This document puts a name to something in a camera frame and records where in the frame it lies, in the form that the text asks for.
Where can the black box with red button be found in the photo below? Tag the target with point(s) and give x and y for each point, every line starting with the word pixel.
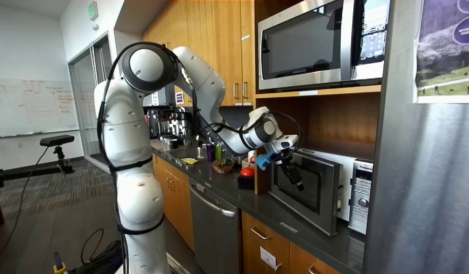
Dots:
pixel 245 177

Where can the poster on refrigerator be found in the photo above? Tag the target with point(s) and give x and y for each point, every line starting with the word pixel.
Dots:
pixel 448 56

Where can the yellow sponge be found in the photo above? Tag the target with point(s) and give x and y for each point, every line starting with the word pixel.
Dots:
pixel 189 162

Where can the green exit sign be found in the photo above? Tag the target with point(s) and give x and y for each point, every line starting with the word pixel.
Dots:
pixel 93 10

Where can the wooden wall cabinets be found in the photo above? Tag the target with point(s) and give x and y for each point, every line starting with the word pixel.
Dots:
pixel 213 46

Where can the wooden bowl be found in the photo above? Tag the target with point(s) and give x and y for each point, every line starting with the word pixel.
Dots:
pixel 222 168

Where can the purple tumbler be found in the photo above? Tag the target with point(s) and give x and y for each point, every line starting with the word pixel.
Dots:
pixel 210 153

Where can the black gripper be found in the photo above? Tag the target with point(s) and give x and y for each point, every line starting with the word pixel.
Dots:
pixel 286 159

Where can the wooden cabinet under sink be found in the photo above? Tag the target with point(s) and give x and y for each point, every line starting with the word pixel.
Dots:
pixel 175 208

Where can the wooden shelf unit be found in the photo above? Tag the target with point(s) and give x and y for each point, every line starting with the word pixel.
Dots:
pixel 341 119

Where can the white cabinet label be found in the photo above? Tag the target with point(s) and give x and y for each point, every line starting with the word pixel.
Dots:
pixel 268 258

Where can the stainless refrigerator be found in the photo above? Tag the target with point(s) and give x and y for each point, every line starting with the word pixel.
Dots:
pixel 422 193

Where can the stainless dishwasher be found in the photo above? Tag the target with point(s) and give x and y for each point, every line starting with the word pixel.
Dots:
pixel 213 234

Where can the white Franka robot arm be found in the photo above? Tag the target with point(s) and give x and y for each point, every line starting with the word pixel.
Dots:
pixel 137 153

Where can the white red cup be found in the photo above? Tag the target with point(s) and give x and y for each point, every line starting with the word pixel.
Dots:
pixel 251 156

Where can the black stool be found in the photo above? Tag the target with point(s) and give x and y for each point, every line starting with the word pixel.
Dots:
pixel 56 141

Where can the green cup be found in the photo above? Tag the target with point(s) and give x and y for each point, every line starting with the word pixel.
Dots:
pixel 218 153

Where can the whiteboard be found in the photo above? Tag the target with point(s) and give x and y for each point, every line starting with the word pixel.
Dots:
pixel 30 107

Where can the small countertop microwave body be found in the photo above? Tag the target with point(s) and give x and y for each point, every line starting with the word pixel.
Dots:
pixel 361 199

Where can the large stainless built-in microwave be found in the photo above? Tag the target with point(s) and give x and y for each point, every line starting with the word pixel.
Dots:
pixel 304 46

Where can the wooden cabinet drawer front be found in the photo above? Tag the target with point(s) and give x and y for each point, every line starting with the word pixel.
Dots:
pixel 274 244

